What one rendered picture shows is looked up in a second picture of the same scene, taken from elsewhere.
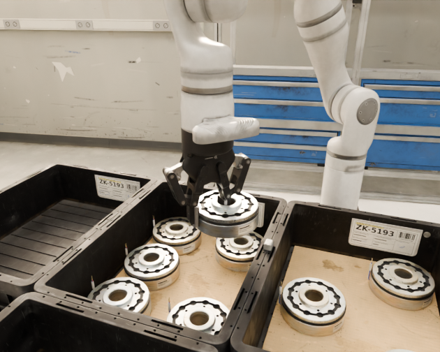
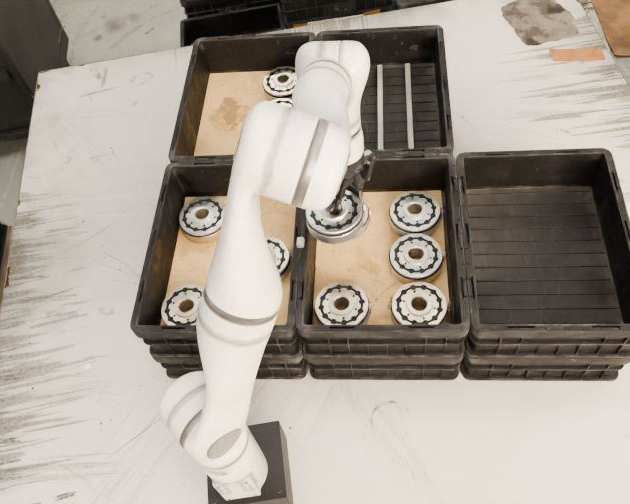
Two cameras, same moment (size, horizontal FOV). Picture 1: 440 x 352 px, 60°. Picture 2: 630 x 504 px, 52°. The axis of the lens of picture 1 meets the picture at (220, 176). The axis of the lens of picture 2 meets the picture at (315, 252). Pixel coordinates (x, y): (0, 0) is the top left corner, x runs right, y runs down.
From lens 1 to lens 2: 1.38 m
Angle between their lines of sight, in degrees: 99
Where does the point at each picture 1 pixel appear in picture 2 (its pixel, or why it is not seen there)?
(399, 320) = (198, 280)
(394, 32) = not seen: outside the picture
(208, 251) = (378, 308)
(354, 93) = (198, 377)
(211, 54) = not seen: hidden behind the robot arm
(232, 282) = (338, 275)
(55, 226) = (575, 292)
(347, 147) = not seen: hidden behind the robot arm
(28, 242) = (574, 260)
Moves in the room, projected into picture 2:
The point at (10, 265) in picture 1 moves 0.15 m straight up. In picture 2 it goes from (554, 230) to (571, 182)
